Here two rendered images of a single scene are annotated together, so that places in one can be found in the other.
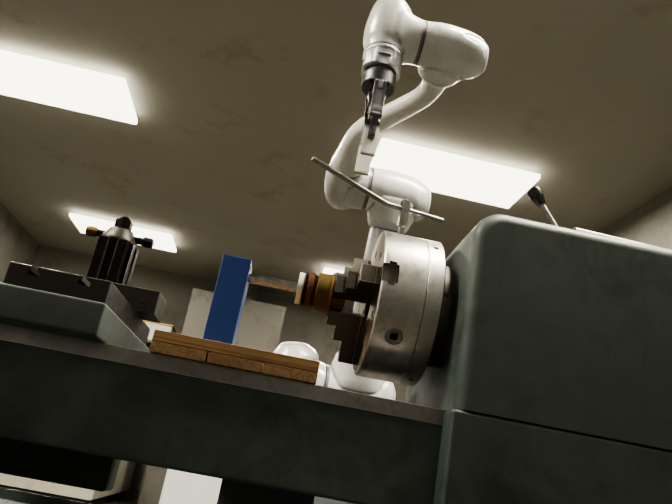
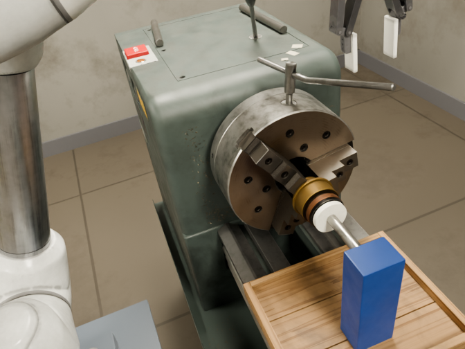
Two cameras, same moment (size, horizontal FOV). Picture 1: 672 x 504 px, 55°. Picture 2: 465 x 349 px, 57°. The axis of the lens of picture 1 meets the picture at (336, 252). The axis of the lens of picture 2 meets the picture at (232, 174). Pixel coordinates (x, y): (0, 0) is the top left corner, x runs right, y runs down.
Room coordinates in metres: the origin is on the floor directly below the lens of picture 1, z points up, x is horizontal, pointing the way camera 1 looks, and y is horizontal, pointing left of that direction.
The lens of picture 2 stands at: (1.64, 0.62, 1.67)
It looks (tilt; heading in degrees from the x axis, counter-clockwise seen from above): 37 degrees down; 258
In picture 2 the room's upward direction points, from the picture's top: 9 degrees counter-clockwise
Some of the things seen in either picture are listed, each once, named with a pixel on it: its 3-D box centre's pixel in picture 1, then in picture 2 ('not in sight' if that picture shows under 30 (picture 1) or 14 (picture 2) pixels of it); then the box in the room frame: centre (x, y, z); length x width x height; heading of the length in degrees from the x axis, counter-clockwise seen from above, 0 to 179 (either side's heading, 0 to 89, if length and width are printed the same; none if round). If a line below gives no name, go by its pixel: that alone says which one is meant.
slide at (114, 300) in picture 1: (87, 310); not in sight; (1.34, 0.48, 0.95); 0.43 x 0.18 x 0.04; 3
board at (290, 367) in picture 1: (238, 370); (351, 312); (1.34, 0.15, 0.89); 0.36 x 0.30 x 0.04; 3
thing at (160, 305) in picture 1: (114, 298); not in sight; (1.41, 0.46, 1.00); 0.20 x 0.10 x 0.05; 93
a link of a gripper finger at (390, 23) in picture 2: (369, 140); (390, 37); (1.19, -0.03, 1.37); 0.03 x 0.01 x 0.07; 93
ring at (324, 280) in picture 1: (323, 293); (316, 201); (1.35, 0.01, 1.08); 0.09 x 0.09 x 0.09; 3
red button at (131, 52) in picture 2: not in sight; (136, 52); (1.61, -0.58, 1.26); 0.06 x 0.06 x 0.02; 3
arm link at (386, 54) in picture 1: (381, 66); not in sight; (1.24, -0.02, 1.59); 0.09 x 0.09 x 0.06
